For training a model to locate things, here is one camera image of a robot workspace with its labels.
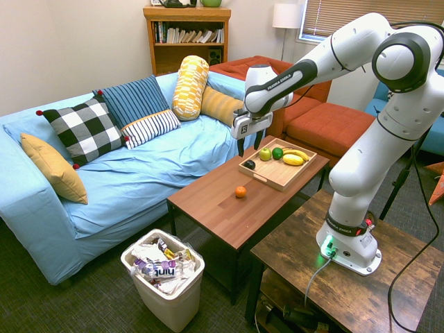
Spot blue striped pillow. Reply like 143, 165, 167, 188
92, 74, 171, 130

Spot yellow white patterned bolster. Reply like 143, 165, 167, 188
171, 55, 210, 121

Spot white trash bin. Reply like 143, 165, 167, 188
120, 228, 206, 333

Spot yellow banana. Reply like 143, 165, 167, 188
282, 148, 310, 162

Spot orange sofa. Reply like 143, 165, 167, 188
208, 55, 377, 167

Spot mustard yellow cushion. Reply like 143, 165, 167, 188
19, 133, 89, 205

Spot brown wooden coffee table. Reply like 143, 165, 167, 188
166, 134, 331, 306

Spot orange patterned cushion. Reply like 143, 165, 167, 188
423, 160, 444, 207

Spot rustic dark wooden table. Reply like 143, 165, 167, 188
244, 189, 444, 333

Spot black camera tripod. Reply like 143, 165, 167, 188
378, 126, 434, 221

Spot blue armchair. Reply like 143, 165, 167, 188
364, 68, 444, 157

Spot light blue sofa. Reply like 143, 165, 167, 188
0, 71, 268, 287

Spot wooden window blinds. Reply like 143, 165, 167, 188
300, 0, 444, 41

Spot white floor lamp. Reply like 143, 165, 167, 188
272, 3, 305, 62

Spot black white checkered pillow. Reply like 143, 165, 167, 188
35, 89, 130, 171

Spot grey cable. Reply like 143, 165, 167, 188
304, 255, 334, 308

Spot yellow lemon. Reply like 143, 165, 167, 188
282, 153, 305, 167

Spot wooden serving tray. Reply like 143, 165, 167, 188
238, 137, 318, 192

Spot hint water bottle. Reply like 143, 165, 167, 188
133, 258, 185, 280

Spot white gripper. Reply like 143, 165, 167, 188
230, 110, 274, 159

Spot black cable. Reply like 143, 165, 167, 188
387, 20, 444, 333

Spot wooden bookshelf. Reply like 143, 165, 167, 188
142, 5, 232, 77

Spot white navy striped pillow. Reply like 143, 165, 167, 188
120, 109, 182, 151

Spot mustard striped pillow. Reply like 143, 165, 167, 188
200, 85, 246, 127

